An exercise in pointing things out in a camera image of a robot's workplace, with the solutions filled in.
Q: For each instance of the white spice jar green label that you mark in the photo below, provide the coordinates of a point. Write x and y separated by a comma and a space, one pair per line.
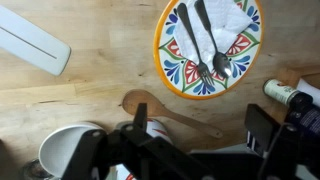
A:
278, 90

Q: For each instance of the colourful floral ceramic plate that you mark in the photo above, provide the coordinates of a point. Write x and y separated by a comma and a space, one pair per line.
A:
245, 45

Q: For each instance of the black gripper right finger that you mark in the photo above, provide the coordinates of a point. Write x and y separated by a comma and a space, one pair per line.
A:
286, 153

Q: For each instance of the white ceramic bowl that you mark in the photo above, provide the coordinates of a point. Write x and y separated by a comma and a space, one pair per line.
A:
60, 150

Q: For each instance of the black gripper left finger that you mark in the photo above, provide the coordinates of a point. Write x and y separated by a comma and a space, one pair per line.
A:
133, 153

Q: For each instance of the white paper napkin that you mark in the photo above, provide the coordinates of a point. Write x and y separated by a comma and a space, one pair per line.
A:
228, 20

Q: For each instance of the dark navy bottle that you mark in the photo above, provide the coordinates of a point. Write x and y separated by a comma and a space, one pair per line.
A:
310, 116

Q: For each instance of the light wooden spoon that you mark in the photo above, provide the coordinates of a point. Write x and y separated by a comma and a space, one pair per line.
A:
140, 100

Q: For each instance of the white flat scraper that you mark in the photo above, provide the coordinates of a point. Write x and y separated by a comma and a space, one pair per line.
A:
30, 40

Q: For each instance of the metal fork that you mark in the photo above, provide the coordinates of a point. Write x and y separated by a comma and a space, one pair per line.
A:
188, 23

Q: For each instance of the small glass bowl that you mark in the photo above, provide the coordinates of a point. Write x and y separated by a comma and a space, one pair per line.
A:
33, 170

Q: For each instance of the white shaker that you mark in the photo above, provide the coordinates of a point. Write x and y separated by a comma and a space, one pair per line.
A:
311, 90

